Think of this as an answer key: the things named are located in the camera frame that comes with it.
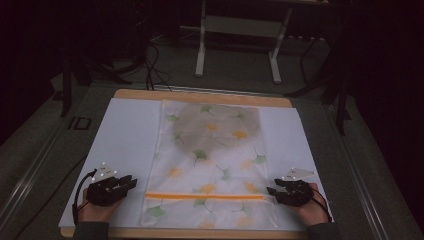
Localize wooden table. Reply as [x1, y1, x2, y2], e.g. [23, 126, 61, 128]
[59, 88, 309, 240]

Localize white metal stand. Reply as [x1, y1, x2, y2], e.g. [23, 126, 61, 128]
[194, 0, 295, 85]

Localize white table mat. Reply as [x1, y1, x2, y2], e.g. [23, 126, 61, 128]
[58, 97, 335, 232]

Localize black floor cables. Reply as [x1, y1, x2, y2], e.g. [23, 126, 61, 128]
[143, 42, 173, 92]

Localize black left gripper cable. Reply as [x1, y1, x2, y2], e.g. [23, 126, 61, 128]
[71, 168, 98, 226]

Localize small black floor bracket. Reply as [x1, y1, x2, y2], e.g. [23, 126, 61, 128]
[67, 116, 92, 131]

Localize grey garment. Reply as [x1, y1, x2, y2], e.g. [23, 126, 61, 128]
[171, 102, 261, 156]

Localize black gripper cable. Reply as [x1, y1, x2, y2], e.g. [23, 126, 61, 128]
[71, 168, 98, 226]
[309, 186, 334, 224]

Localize person's left hand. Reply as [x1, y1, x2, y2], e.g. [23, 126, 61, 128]
[77, 188, 122, 224]

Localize black stand with splayed legs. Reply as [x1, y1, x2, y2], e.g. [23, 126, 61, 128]
[59, 49, 134, 118]

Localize thin black floor cable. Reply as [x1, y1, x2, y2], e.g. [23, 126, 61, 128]
[12, 155, 88, 240]

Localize metal floor rail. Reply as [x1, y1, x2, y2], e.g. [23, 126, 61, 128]
[323, 102, 392, 240]
[0, 109, 74, 229]

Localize black stand with upright post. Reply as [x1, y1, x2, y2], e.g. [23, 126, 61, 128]
[285, 31, 354, 137]

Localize white leaf-print mesh laundry bag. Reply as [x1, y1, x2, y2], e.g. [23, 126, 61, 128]
[139, 98, 279, 231]

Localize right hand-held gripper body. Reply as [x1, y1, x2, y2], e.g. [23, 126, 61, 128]
[279, 167, 316, 207]

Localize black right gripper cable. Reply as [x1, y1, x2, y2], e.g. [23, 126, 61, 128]
[309, 186, 334, 224]

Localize person's right hand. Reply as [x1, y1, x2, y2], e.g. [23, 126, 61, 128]
[288, 182, 332, 228]

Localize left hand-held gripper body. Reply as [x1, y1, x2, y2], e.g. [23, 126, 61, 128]
[85, 161, 124, 207]

